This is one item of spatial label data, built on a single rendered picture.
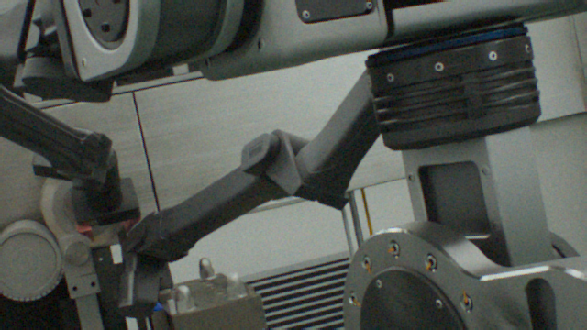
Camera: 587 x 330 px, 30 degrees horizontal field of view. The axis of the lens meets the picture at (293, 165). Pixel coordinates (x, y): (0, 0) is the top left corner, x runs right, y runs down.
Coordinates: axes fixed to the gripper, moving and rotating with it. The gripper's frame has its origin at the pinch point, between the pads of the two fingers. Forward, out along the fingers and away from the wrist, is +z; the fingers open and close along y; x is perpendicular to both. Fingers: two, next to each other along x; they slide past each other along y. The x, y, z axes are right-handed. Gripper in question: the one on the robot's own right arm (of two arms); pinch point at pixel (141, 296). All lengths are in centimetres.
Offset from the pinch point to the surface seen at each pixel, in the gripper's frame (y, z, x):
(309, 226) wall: 97, 241, 111
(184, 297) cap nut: 7.0, -2.8, -3.3
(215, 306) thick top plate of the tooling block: 11.8, -2.9, -6.4
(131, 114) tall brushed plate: 8.3, 10.2, 43.6
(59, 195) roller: -10.1, -12.8, 16.4
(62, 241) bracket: -11.2, -11.3, 8.5
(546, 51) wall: 224, 214, 157
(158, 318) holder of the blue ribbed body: 2.0, 1.2, -4.4
